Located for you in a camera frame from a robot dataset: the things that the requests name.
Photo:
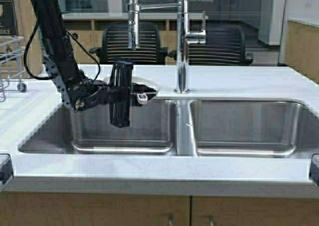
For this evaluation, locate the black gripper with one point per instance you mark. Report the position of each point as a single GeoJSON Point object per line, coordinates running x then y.
{"type": "Point", "coordinates": [119, 116]}

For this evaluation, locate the white frying pan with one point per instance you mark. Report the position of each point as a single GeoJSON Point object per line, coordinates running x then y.
{"type": "Point", "coordinates": [116, 90]}

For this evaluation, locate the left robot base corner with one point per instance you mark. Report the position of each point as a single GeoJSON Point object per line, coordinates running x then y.
{"type": "Point", "coordinates": [6, 170]}

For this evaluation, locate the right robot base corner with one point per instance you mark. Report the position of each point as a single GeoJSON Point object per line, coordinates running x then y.
{"type": "Point", "coordinates": [314, 169]}

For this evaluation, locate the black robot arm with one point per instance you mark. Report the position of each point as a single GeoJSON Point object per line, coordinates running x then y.
{"type": "Point", "coordinates": [79, 92]}

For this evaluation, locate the stainless double sink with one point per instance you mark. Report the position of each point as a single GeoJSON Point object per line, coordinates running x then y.
{"type": "Point", "coordinates": [191, 128]}

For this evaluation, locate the chrome kitchen faucet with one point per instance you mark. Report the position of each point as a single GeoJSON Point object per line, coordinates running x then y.
{"type": "Point", "coordinates": [184, 38]}

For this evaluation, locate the wooden shelf cabinet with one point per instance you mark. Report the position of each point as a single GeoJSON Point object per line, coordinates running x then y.
{"type": "Point", "coordinates": [114, 45]}

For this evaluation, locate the chrome pull-down sprayer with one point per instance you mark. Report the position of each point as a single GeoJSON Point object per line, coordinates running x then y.
{"type": "Point", "coordinates": [133, 9]}

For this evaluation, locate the right black office chair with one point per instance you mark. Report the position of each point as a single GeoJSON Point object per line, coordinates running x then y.
{"type": "Point", "coordinates": [225, 46]}

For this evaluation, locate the cardboard box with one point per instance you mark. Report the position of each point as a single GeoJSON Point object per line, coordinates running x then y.
{"type": "Point", "coordinates": [17, 18]}

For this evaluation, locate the wooden sink cabinet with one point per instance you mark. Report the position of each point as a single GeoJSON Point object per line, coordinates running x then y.
{"type": "Point", "coordinates": [39, 209]}

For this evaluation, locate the wire dish rack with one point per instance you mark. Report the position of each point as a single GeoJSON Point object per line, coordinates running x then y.
{"type": "Point", "coordinates": [11, 68]}

